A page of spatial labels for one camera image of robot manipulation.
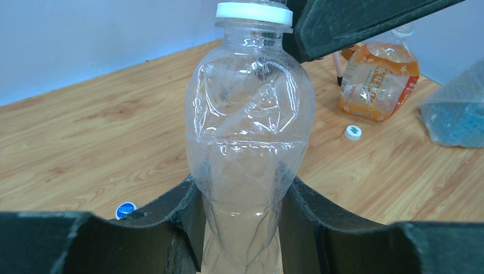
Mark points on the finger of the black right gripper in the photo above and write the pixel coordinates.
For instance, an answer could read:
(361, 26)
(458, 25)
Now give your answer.
(322, 27)

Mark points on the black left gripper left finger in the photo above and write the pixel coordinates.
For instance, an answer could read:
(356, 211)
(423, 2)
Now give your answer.
(163, 236)

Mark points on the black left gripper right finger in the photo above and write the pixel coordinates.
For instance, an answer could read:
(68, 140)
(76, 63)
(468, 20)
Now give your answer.
(319, 236)

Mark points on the white blue bottle cap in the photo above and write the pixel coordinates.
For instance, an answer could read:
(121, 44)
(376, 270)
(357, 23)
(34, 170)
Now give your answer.
(123, 209)

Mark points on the orange label plastic bottle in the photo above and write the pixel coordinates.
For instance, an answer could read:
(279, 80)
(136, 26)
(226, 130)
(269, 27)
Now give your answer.
(380, 76)

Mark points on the clear bottle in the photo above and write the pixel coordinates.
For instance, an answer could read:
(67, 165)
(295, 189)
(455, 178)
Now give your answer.
(249, 109)

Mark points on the pink music stand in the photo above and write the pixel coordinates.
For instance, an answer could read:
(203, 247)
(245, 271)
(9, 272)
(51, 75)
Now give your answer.
(336, 56)

